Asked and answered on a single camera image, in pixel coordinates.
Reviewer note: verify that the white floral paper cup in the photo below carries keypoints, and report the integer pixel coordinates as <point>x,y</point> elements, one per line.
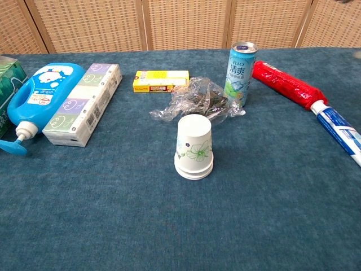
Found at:
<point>194,173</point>
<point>194,141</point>

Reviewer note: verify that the clear plastic bag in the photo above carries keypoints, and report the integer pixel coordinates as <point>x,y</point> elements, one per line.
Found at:
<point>197,96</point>

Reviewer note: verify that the yellow cardboard box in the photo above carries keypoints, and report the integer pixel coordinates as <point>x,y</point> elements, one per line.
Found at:
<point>158,77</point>

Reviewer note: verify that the light blue drink can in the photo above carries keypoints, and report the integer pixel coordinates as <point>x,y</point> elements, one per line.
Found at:
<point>238,76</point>

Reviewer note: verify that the blue table cloth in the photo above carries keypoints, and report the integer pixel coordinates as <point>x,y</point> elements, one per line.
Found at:
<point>180,220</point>

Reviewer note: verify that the pastel tissue pack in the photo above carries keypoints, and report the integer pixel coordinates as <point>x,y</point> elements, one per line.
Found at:
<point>90,84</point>

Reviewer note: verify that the wicker folding screen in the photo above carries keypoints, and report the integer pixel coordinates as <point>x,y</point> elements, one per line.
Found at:
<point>180,25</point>

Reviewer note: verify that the red plastic wrapped roll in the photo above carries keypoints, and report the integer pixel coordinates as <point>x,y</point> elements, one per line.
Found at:
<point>285,82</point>

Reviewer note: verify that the blue pump detergent bottle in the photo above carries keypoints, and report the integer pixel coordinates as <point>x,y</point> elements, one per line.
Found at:
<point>42,96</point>

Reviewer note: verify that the blue white toothpaste tube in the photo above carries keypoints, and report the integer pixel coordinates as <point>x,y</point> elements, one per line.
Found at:
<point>338,124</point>

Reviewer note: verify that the green tea bag box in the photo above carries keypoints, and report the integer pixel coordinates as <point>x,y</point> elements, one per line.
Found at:
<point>8,82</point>

